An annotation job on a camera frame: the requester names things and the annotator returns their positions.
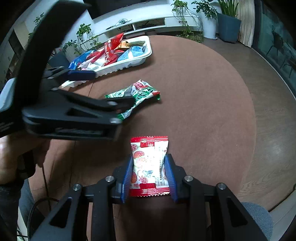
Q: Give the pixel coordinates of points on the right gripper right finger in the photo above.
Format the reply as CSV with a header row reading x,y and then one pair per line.
x,y
175,175

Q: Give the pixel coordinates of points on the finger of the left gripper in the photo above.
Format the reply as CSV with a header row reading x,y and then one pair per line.
x,y
64,74
117,104

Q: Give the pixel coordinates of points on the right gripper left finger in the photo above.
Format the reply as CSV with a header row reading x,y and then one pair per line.
x,y
123,176

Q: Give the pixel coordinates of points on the dark blue snack packet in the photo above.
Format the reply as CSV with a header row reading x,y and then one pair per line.
x,y
77,61

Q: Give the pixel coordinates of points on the red chocolate snack bag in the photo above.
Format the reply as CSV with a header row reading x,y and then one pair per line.
x,y
111,53

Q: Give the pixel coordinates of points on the light blue snack packet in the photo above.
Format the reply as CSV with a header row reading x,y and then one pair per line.
x,y
134,51

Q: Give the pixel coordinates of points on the orange snack stick packet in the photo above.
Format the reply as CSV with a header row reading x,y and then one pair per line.
x,y
124,45

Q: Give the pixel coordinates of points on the person's left hand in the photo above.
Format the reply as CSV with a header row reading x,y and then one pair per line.
x,y
15,145

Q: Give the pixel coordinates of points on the green white snack packet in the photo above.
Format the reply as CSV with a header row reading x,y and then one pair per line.
x,y
140,91

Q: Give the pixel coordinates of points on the white plastic tray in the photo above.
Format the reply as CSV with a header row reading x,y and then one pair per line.
x,y
129,62

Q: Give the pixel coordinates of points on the white TV cabinet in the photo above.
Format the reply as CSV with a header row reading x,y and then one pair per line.
x,y
158,17

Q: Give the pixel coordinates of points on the trailing vine plant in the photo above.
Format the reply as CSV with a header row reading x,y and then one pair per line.
x,y
195,33

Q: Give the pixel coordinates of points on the plant in white pot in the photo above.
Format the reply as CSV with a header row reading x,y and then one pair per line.
x,y
208,15

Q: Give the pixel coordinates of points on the tall plant blue pot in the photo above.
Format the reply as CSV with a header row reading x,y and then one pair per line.
x,y
228,23

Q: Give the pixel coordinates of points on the beige curtain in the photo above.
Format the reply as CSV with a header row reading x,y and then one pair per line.
x,y
246,13

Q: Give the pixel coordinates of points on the wall mounted television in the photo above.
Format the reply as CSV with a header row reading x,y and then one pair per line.
x,y
101,7

